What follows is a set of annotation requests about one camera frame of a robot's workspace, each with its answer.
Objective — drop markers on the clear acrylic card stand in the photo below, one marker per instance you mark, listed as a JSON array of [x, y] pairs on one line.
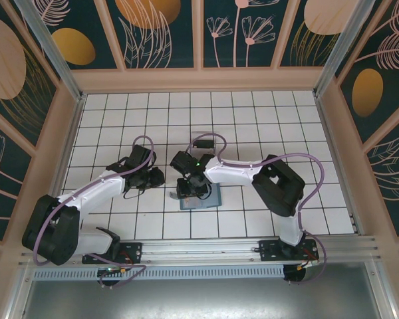
[[196, 134]]

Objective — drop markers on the aluminium mounting rail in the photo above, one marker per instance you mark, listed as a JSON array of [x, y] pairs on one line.
[[199, 247]]

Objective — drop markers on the aluminium corner post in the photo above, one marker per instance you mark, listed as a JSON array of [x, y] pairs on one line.
[[63, 66], [333, 68]]

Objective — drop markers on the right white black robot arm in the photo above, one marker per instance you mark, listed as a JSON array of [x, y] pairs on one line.
[[232, 174]]

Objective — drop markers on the blue card holder wallet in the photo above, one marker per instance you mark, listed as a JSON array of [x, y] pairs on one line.
[[216, 199]]

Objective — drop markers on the grey card orange print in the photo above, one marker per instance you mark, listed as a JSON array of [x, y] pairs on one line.
[[189, 203]]

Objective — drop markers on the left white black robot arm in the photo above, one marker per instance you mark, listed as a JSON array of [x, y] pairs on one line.
[[99, 187]]

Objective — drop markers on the grey metal sheet panel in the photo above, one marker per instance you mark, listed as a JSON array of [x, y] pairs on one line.
[[199, 299]]

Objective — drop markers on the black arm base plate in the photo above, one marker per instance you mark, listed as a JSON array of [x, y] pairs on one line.
[[134, 249], [267, 247]]

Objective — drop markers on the black VIP card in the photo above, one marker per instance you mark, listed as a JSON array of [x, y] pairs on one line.
[[204, 144]]

